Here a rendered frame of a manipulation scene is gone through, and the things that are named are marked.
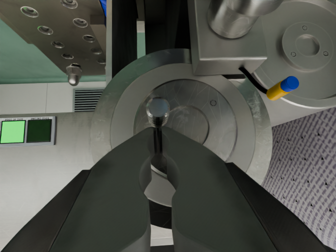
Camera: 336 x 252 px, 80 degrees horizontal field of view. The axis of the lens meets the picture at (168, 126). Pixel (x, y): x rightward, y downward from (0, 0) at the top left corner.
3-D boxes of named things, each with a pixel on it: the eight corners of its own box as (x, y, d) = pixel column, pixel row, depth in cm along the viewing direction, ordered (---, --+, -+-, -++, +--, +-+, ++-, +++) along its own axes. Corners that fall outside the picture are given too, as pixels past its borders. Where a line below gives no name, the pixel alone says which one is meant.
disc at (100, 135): (270, 55, 18) (276, 236, 15) (267, 57, 18) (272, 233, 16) (102, 40, 17) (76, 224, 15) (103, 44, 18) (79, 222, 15)
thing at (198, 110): (223, 196, 14) (117, 162, 14) (215, 192, 16) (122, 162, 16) (249, 95, 15) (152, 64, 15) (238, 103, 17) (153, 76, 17)
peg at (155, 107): (144, 118, 11) (146, 95, 12) (147, 127, 14) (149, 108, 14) (169, 120, 11) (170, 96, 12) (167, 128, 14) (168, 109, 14)
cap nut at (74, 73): (78, 65, 49) (78, 82, 48) (84, 72, 53) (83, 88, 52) (63, 65, 49) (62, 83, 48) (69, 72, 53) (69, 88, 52)
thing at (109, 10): (112, -94, 21) (111, 76, 17) (136, 42, 44) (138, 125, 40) (107, -94, 21) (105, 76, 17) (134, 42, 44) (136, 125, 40)
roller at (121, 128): (255, 68, 17) (257, 213, 15) (197, 125, 42) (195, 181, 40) (118, 57, 17) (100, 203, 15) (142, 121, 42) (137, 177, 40)
